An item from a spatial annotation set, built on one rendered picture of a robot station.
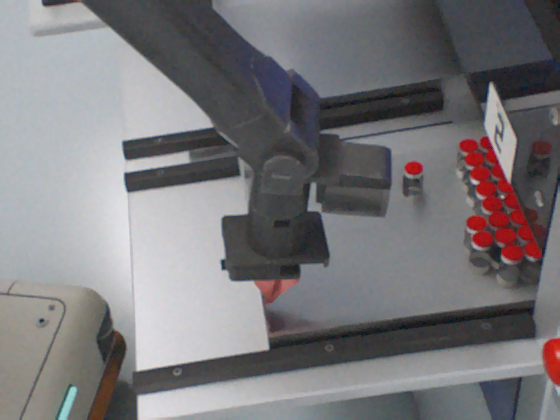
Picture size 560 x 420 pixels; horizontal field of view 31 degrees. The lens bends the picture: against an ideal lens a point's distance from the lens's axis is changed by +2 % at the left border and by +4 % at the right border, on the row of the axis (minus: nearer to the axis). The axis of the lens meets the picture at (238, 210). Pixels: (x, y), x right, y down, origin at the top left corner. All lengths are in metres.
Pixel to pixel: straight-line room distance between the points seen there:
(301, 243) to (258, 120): 0.21
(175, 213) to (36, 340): 0.74
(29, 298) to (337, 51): 0.85
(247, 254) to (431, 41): 0.51
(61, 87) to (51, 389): 1.18
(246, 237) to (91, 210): 1.47
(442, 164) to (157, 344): 0.40
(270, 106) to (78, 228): 1.63
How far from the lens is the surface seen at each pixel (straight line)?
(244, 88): 0.77
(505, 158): 1.02
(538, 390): 1.07
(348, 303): 1.05
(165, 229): 1.14
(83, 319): 1.86
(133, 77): 1.35
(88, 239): 2.35
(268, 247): 0.94
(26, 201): 2.48
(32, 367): 1.82
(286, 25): 1.39
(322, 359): 1.00
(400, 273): 1.08
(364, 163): 0.88
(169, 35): 0.73
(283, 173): 0.83
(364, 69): 1.31
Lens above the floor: 1.73
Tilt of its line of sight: 48 degrees down
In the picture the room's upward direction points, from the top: 9 degrees counter-clockwise
